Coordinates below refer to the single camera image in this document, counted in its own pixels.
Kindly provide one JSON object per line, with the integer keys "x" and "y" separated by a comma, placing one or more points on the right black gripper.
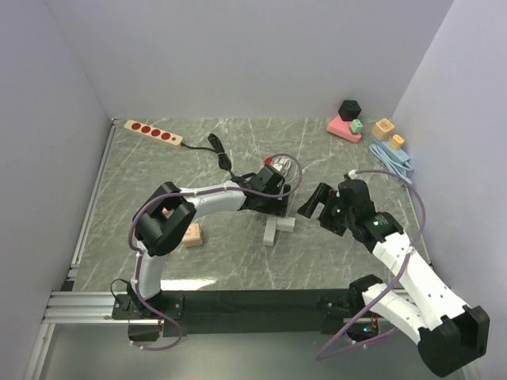
{"x": 322, "y": 194}

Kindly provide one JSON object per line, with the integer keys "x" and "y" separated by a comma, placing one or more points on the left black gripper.
{"x": 278, "y": 207}

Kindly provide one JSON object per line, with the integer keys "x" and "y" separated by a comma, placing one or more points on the white usb power strip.
{"x": 270, "y": 231}

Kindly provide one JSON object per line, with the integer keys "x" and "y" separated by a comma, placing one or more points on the white charger plug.
{"x": 285, "y": 224}

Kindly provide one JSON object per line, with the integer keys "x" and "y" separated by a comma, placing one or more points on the blue power strip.
{"x": 397, "y": 161}

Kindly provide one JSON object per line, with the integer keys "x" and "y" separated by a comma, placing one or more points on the orange cube adapter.
{"x": 383, "y": 129}

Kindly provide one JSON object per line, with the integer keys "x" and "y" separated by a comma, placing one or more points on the yellow plug adapter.
{"x": 396, "y": 142}

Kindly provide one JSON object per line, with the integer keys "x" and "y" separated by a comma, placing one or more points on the beige pink cube adapter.
{"x": 193, "y": 236}

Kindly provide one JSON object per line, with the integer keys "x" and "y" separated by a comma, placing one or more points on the beige red power strip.
{"x": 154, "y": 134}

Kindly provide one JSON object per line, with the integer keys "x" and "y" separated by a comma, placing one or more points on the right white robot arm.
{"x": 449, "y": 333}

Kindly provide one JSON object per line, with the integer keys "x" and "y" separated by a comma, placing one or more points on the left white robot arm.
{"x": 159, "y": 227}

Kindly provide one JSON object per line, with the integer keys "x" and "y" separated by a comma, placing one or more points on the green plug adapter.
{"x": 355, "y": 127}

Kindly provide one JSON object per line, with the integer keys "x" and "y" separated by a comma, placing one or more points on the pink power strip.
{"x": 341, "y": 129}

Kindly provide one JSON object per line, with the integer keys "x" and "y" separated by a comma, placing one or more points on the black cube adapter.
{"x": 349, "y": 110}

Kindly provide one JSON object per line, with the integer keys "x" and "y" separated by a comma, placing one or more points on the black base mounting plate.
{"x": 260, "y": 311}

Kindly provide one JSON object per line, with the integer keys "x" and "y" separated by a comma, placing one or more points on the aluminium rail frame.
{"x": 232, "y": 256}

